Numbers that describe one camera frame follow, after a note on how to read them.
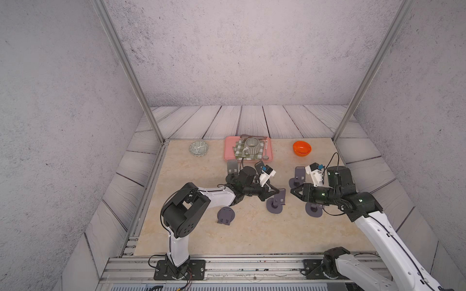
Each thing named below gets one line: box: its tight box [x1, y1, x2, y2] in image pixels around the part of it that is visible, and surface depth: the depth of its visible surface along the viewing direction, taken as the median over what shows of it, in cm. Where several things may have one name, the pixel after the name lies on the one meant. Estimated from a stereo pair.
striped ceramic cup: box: [242, 137, 261, 156], surface depth 110 cm
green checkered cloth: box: [233, 136, 265, 161], surface depth 113 cm
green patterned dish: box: [188, 140, 209, 158], surface depth 117 cm
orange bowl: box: [292, 140, 312, 158], surface depth 114 cm
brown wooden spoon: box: [240, 133, 268, 139], surface depth 125 cm
